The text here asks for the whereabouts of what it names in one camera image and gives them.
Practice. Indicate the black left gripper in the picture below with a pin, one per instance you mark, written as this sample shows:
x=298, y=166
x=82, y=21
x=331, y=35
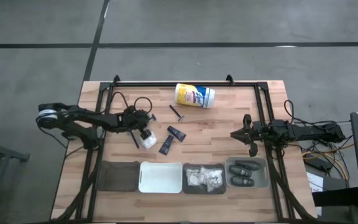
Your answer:
x=135, y=119

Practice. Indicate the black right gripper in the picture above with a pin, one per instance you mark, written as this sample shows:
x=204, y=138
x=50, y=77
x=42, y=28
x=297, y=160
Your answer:
x=259, y=131

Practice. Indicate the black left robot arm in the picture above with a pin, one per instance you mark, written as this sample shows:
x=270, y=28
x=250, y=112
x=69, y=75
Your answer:
x=85, y=116

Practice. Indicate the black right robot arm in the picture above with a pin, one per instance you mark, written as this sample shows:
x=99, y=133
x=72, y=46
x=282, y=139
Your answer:
x=309, y=132

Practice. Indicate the dark navy travel tube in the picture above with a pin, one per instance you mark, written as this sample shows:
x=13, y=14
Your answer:
x=166, y=145
x=176, y=133

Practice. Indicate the white plastic bin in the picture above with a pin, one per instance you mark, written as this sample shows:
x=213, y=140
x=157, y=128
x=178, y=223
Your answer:
x=160, y=177

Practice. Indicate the light grey plastic bin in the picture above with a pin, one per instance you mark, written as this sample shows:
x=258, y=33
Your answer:
x=263, y=183

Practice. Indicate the dark brown plastic bin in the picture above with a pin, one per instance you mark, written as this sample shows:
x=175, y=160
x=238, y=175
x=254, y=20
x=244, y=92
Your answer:
x=118, y=175

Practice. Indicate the yellow disinfecting wipes canister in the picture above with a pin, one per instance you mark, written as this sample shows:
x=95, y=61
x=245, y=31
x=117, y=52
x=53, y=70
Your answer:
x=194, y=96

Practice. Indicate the smoky transparent plastic bin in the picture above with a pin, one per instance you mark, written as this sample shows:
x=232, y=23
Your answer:
x=204, y=193

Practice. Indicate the black power brick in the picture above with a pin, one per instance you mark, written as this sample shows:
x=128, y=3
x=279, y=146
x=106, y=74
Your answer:
x=319, y=163

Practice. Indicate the white paper sheet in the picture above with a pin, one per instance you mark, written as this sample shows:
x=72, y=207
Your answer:
x=315, y=182

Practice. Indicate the black aluminium table frame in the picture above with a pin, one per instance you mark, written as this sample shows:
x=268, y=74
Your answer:
x=179, y=84

